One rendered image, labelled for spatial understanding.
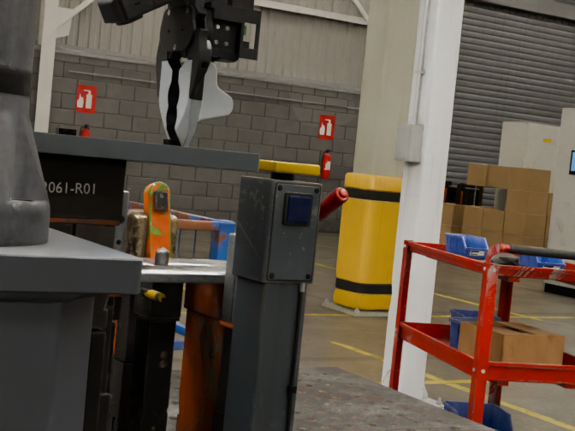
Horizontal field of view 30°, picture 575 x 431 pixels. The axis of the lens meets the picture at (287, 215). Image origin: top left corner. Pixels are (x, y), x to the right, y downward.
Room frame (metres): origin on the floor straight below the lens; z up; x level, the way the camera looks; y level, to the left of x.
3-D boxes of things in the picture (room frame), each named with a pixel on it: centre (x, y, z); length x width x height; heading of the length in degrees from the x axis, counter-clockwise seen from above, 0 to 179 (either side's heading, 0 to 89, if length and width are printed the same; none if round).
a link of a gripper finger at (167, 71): (1.16, 0.12, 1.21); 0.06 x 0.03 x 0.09; 124
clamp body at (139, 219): (1.68, 0.23, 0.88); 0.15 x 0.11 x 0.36; 35
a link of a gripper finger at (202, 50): (1.11, 0.11, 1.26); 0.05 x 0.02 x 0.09; 34
